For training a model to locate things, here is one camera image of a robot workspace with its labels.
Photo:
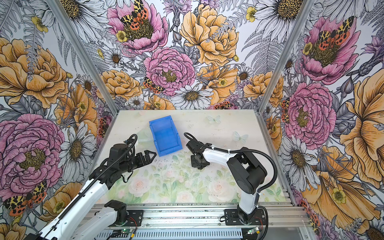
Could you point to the green circuit board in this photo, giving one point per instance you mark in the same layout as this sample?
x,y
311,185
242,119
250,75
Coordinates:
x,y
125,233
253,231

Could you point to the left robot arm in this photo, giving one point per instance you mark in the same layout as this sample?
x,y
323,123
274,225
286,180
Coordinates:
x,y
67,225

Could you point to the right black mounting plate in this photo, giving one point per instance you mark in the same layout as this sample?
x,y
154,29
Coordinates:
x,y
237,217

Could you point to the blue plastic bin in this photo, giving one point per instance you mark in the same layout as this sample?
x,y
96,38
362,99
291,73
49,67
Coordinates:
x,y
166,137

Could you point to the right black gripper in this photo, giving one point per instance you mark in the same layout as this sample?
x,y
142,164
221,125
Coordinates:
x,y
193,164

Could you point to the left aluminium frame post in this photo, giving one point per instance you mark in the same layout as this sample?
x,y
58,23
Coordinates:
x,y
61,16

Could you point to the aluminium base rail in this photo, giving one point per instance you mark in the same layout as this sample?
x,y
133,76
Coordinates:
x,y
282,215

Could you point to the left green circuit board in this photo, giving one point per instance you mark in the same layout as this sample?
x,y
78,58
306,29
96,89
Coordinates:
x,y
125,233

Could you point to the aluminium frame post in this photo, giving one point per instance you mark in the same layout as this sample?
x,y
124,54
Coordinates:
x,y
298,26
61,16

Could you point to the right aluminium frame post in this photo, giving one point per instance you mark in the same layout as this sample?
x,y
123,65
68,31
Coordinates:
x,y
298,26

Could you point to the black mounting plate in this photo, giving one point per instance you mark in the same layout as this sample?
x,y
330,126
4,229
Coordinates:
x,y
237,217
132,218

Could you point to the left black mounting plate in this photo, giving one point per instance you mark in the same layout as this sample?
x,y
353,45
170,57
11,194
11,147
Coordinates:
x,y
132,218

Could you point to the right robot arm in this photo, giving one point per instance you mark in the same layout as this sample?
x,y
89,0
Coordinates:
x,y
248,172

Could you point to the white vented cable duct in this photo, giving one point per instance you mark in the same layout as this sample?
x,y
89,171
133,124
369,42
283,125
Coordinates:
x,y
177,234

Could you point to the right green circuit board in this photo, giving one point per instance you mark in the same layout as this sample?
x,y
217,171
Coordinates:
x,y
253,231

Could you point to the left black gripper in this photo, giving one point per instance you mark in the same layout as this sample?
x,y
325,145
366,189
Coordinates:
x,y
142,162

